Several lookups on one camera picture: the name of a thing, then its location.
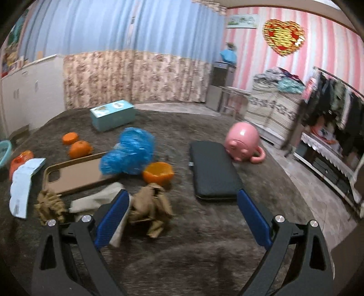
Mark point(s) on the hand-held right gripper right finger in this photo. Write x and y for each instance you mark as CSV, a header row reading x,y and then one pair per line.
x,y
253,219

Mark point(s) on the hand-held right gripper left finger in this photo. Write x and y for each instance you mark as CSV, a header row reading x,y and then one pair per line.
x,y
113,217

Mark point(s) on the white tissue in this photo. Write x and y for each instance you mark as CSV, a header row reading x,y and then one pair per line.
x,y
93,199

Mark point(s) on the large brown paper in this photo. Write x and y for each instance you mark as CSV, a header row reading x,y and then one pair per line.
x,y
149,203

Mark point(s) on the orange peel cup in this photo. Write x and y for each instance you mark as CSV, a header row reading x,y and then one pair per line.
x,y
158,173

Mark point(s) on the small brown paper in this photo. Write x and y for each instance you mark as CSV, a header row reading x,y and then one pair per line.
x,y
49,206

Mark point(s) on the blue plastic bag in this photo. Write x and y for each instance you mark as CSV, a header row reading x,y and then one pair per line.
x,y
130,153

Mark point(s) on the pale blue paper sheet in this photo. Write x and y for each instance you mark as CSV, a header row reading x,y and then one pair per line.
x,y
21,186

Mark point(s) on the orange red plastic toy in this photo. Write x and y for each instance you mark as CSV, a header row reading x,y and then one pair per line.
x,y
20,162

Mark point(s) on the teal plastic basin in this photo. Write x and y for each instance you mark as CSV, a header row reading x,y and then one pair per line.
x,y
4,152

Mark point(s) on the beige phone case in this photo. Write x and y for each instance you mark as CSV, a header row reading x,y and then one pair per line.
x,y
75,176

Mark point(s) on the black rectangular case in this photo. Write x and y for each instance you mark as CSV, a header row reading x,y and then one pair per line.
x,y
216,170

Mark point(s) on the whole orange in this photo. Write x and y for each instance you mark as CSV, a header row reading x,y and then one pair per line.
x,y
80,149

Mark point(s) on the pink pig mug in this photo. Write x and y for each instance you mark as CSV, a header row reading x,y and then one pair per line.
x,y
241,143

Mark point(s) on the orange peel cap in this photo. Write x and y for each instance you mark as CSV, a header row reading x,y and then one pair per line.
x,y
70,138

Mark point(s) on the low table with lace cloth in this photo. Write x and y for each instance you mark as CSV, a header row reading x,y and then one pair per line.
x,y
327,153

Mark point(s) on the teal cardboard box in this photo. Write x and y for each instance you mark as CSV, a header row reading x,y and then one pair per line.
x,y
112,115

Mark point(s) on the metal clothes rack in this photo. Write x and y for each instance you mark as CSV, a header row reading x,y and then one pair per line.
x,y
297,125

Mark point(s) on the cloth covered cabinet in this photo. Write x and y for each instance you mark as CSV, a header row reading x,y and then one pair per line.
x,y
270,113

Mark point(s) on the small stool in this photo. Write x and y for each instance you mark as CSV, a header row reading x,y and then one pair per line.
x,y
234,95

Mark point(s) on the grey standing appliance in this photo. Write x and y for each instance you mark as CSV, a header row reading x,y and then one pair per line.
x,y
217,85

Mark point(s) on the pile of folded clothes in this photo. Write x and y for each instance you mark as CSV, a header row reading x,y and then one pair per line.
x,y
280,79

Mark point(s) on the white cabinet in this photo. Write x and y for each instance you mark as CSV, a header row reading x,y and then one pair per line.
x,y
31,91

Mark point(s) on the blue and floral curtain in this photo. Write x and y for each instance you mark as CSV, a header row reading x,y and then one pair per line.
x,y
119,57

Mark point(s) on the blue toy figure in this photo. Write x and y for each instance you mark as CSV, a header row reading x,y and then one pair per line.
x,y
229,55

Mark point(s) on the red gold heart decoration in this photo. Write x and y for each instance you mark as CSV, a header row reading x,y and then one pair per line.
x,y
283,35

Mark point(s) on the clutter on white cabinet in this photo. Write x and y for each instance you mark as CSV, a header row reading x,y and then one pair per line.
x,y
10,61

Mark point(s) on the framed wall picture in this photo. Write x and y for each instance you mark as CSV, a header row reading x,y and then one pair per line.
x,y
242,21

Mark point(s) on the wall poster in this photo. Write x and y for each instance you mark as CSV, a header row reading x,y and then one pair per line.
x,y
17,28

